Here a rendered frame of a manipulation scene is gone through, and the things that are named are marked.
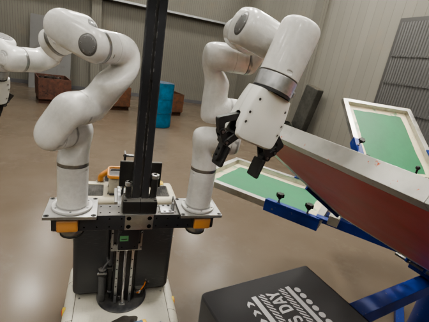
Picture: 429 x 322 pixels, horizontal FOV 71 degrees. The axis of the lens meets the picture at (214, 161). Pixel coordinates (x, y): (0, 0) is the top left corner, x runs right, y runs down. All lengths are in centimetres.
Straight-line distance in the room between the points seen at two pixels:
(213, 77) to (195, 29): 1084
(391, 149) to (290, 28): 210
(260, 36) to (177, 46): 1108
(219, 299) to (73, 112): 72
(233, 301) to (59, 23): 94
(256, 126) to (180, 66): 1119
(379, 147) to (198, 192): 173
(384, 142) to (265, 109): 211
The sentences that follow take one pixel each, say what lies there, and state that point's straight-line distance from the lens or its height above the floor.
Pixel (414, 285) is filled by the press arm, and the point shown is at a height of 92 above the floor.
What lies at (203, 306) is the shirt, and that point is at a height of 92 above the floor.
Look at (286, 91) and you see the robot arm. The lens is 55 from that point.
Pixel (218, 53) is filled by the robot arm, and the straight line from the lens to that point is 95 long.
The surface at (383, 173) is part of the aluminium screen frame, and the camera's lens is 58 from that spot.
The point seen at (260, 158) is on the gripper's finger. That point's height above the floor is 151.
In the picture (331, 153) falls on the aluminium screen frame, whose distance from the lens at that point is 63.
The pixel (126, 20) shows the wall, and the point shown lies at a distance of 1150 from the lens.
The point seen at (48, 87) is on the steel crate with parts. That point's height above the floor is 41.
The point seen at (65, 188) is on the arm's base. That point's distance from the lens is 105.
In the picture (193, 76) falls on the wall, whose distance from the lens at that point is 1184.
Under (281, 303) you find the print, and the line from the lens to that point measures 113.
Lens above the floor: 167
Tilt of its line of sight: 18 degrees down
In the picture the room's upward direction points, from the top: 10 degrees clockwise
